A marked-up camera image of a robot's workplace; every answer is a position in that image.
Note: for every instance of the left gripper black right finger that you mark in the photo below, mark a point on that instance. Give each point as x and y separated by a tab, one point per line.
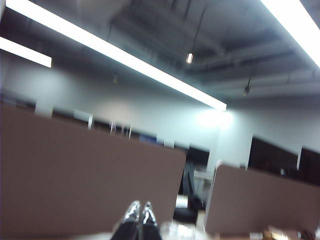
150	225

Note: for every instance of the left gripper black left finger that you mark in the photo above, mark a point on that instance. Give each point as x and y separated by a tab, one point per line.
128	225

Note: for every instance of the black round padded case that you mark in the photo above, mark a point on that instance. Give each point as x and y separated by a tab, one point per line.
185	215

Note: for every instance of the wide brown desk divider panel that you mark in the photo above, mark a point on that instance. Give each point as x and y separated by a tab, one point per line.
87	175

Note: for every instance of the brown divider panel white trim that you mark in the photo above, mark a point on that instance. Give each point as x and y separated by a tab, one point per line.
262	200

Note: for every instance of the black hanging ceiling spotlight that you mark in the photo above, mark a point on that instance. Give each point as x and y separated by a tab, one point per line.
246	90

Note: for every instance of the long white ceiling light strip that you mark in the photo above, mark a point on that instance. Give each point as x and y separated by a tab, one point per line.
125	56

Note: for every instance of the small lit ceiling lamp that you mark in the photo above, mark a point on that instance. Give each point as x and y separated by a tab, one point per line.
189	58

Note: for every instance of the short white ceiling light strip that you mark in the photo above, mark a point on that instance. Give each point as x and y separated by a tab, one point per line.
25	51

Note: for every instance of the broad white ceiling light strip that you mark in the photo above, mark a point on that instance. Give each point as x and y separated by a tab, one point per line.
295	22

